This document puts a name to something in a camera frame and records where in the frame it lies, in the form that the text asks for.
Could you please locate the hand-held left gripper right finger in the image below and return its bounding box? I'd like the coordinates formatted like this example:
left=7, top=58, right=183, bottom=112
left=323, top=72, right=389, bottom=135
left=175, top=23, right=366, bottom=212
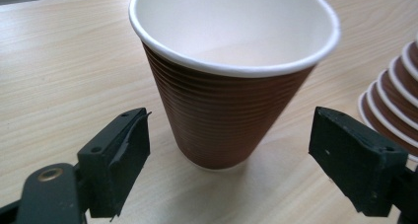
left=308, top=106, right=410, bottom=218

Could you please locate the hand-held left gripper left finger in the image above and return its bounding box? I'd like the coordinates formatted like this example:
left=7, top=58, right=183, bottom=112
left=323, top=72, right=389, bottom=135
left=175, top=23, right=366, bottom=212
left=76, top=107, right=153, bottom=222

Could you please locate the stack of brown paper cups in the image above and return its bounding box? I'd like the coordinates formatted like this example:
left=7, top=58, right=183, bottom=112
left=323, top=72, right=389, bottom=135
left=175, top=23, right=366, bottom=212
left=357, top=32, right=418, bottom=163

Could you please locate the ribbed brown paper cup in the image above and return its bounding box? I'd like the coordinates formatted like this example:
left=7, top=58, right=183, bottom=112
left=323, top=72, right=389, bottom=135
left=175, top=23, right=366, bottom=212
left=128, top=0, right=342, bottom=172

